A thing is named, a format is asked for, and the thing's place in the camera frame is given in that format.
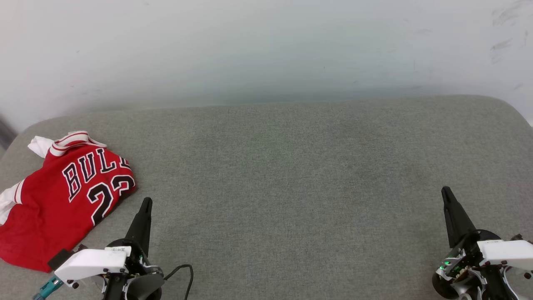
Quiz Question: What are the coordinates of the grey fabric sofa cushion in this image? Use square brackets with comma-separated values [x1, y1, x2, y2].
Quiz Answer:
[0, 95, 533, 300]

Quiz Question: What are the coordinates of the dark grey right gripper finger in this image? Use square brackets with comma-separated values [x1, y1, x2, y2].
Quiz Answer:
[441, 186, 479, 249]

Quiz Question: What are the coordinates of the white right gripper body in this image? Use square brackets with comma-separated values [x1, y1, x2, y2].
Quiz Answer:
[452, 230, 533, 271]

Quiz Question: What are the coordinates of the teal cable connector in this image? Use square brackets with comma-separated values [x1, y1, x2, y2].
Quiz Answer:
[32, 277, 64, 300]

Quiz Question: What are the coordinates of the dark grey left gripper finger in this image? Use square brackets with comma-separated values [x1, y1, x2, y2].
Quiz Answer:
[125, 197, 153, 255]

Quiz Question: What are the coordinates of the red Bulls basketball jersey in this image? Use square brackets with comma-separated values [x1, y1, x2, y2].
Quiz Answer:
[0, 130, 137, 273]

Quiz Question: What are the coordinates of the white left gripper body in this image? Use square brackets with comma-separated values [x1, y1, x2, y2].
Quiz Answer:
[54, 238, 149, 289]

